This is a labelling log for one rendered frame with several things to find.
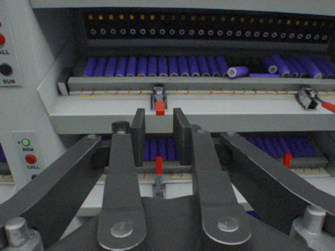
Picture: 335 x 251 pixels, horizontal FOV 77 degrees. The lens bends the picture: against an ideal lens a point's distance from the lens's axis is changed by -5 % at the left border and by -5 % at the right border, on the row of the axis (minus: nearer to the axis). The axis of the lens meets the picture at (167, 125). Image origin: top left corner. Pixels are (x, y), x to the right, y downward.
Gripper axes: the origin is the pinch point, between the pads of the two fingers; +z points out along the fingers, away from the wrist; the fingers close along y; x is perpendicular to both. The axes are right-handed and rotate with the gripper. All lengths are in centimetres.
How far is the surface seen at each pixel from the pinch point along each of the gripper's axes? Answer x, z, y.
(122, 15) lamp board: 15.0, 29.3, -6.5
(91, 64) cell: 5.5, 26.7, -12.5
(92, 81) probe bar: 2.7, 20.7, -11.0
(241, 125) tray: -4.8, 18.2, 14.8
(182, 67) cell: 5.0, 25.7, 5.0
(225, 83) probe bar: 2.2, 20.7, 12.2
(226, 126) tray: -5.0, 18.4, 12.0
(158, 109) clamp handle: -0.3, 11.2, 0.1
